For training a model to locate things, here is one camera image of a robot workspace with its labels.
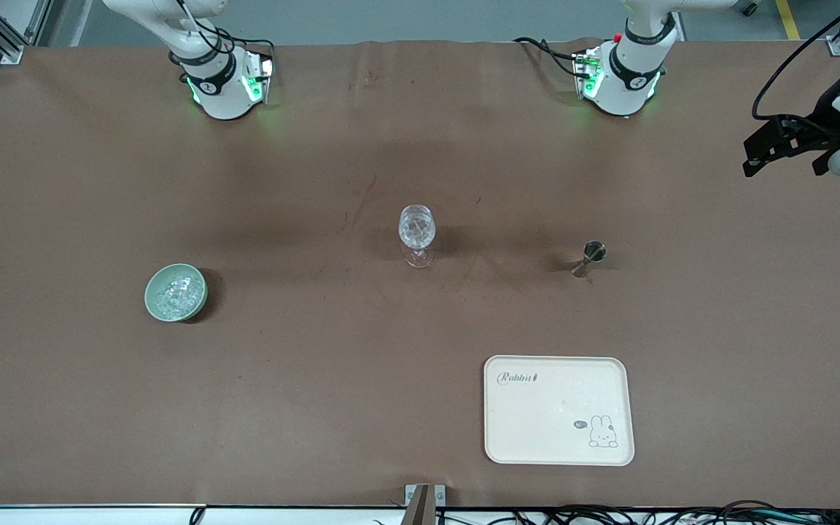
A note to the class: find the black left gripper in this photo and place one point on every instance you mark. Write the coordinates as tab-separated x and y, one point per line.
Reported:
821	117

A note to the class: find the stainless steel jigger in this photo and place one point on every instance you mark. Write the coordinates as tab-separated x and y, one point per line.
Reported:
595	251

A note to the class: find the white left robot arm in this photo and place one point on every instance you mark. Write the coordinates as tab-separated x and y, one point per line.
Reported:
631	73

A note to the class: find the clear ice cubes heap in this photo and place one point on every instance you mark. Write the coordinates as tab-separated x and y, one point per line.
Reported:
176	295

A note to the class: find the clear cut-crystal wine glass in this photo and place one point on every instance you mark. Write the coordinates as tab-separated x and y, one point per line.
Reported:
417	226

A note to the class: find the black caster wheel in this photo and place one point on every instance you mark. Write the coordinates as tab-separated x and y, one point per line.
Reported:
749	7

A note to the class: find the pale green ceramic bowl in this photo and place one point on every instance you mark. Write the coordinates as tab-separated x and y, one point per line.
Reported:
150	295

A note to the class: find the cream rabbit print tray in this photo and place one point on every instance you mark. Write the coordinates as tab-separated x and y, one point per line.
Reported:
537	423

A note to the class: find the brown table cover sheet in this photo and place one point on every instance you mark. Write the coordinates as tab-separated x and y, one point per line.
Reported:
318	401

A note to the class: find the white table edge rail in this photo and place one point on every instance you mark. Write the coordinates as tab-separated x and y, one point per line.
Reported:
63	516

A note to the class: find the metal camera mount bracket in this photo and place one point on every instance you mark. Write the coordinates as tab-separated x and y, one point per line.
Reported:
420	510

